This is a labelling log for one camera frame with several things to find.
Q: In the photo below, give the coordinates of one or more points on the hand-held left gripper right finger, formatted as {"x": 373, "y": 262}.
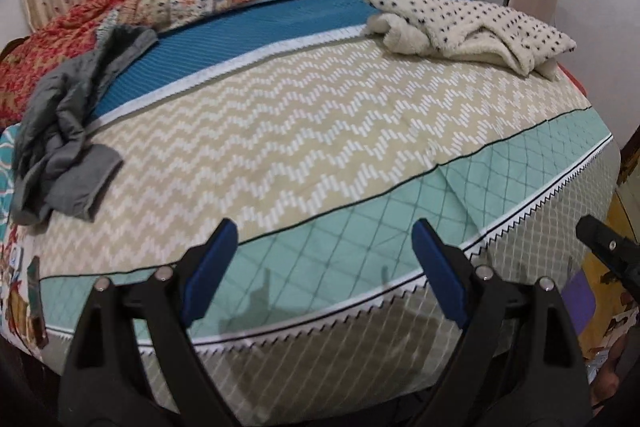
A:
{"x": 440, "y": 277}

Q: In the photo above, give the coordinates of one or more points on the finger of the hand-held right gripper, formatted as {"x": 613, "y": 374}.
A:
{"x": 612, "y": 252}

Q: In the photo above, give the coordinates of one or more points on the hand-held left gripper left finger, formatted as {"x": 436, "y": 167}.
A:
{"x": 210, "y": 272}

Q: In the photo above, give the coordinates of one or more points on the white dotted fleece garment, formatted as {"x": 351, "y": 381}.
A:
{"x": 475, "y": 22}

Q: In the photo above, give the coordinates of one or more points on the colourful cartoon floor mat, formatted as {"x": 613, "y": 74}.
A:
{"x": 580, "y": 307}

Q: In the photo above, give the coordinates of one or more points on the bed mattress with zigzag sheet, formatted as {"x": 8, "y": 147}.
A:
{"x": 300, "y": 132}

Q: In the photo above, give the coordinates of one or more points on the cartoon printed sheet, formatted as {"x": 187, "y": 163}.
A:
{"x": 10, "y": 187}

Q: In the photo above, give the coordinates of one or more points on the grey garment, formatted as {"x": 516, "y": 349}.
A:
{"x": 60, "y": 107}

